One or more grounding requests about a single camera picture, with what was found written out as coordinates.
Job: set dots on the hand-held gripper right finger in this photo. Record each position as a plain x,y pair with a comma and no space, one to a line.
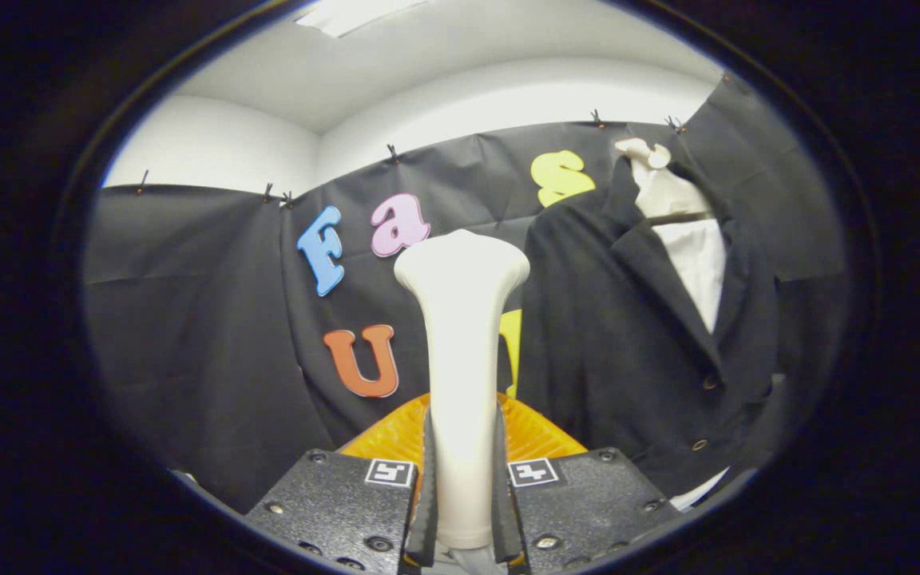
505,519

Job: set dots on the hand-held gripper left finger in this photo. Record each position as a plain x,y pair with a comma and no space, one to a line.
426,519

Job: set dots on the black blazer jacket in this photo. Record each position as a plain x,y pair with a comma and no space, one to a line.
612,343

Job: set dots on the white plastic clothes hanger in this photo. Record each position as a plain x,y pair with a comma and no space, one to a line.
660,196

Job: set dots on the black backdrop cloth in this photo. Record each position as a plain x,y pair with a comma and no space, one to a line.
188,319

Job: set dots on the white undershirt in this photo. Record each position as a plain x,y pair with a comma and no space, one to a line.
699,271

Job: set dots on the ceiling light panel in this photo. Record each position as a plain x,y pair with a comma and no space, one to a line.
348,14

